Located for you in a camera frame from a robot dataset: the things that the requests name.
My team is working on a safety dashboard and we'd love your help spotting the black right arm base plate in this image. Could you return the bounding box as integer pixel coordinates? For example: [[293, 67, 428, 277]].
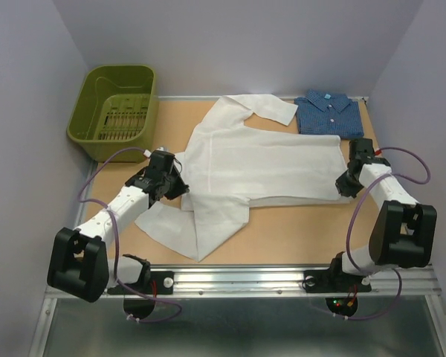
[[303, 269, 372, 294]]

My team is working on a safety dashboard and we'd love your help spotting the folded blue checked shirt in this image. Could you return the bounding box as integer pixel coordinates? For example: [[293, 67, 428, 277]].
[[294, 89, 364, 140]]

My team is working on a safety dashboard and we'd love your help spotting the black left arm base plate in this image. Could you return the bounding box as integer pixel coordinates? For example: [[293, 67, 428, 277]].
[[117, 267, 175, 295]]

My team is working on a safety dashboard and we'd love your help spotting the aluminium mounting rail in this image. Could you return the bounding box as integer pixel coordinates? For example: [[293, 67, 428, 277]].
[[46, 264, 442, 298]]

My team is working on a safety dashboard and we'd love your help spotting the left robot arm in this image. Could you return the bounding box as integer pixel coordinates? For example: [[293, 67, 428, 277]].
[[47, 149, 189, 303]]

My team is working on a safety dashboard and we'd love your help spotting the green plastic laundry basket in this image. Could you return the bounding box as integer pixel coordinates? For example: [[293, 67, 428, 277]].
[[67, 65, 159, 162]]

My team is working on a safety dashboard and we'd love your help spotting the white long sleeve shirt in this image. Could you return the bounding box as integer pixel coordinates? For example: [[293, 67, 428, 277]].
[[136, 94, 346, 261]]

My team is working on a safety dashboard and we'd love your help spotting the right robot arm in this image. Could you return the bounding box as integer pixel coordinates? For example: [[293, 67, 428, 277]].
[[327, 138, 437, 290]]

